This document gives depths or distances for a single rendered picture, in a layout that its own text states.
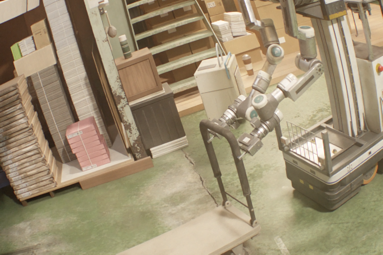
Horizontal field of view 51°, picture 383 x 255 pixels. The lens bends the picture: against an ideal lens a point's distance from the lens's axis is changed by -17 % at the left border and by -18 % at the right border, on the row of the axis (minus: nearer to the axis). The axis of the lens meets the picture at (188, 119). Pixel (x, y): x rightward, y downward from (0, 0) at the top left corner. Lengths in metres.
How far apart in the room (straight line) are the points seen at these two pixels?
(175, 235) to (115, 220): 0.86
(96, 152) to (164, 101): 0.73
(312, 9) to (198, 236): 1.40
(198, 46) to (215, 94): 1.63
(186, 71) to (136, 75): 1.89
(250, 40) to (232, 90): 1.55
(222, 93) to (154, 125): 0.63
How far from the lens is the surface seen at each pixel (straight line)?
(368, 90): 2.76
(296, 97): 2.24
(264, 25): 2.53
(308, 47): 2.28
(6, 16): 1.72
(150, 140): 4.05
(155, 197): 3.48
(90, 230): 3.37
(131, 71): 3.88
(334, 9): 2.54
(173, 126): 4.04
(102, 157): 4.07
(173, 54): 5.64
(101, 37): 3.72
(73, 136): 4.01
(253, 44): 5.54
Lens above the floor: 1.65
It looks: 21 degrees down
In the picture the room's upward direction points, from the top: 18 degrees counter-clockwise
